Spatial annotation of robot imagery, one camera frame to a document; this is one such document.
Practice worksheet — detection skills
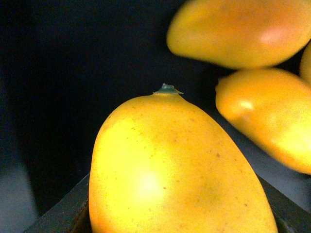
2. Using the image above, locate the yellow mango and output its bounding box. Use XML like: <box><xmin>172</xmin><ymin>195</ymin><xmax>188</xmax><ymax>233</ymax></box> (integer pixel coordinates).
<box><xmin>216</xmin><ymin>68</ymin><xmax>311</xmax><ymax>174</ymax></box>
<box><xmin>166</xmin><ymin>0</ymin><xmax>311</xmax><ymax>69</ymax></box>
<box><xmin>89</xmin><ymin>84</ymin><xmax>277</xmax><ymax>233</ymax></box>

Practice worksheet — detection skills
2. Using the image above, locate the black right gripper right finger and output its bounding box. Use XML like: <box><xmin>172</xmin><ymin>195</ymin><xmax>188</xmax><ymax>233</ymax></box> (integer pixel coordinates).
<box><xmin>259</xmin><ymin>177</ymin><xmax>311</xmax><ymax>233</ymax></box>

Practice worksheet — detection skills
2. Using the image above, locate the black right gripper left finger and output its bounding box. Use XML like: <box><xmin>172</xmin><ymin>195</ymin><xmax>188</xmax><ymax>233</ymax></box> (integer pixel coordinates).
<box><xmin>25</xmin><ymin>175</ymin><xmax>90</xmax><ymax>233</ymax></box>

